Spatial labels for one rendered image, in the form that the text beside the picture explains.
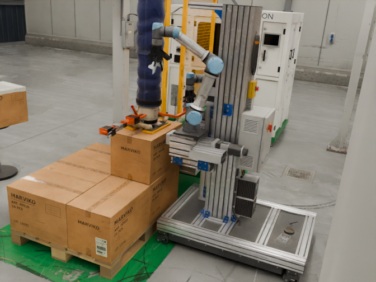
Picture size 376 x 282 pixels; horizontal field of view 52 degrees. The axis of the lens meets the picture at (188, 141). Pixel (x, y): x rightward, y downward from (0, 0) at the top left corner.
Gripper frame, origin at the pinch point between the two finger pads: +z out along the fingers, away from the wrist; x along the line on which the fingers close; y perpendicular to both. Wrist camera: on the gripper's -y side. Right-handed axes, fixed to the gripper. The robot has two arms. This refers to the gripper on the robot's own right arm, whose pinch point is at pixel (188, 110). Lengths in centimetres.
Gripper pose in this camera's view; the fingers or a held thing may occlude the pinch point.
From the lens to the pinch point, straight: 360.3
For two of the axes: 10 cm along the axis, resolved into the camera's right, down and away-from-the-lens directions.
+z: -0.7, 9.4, 3.4
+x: 9.0, 2.0, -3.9
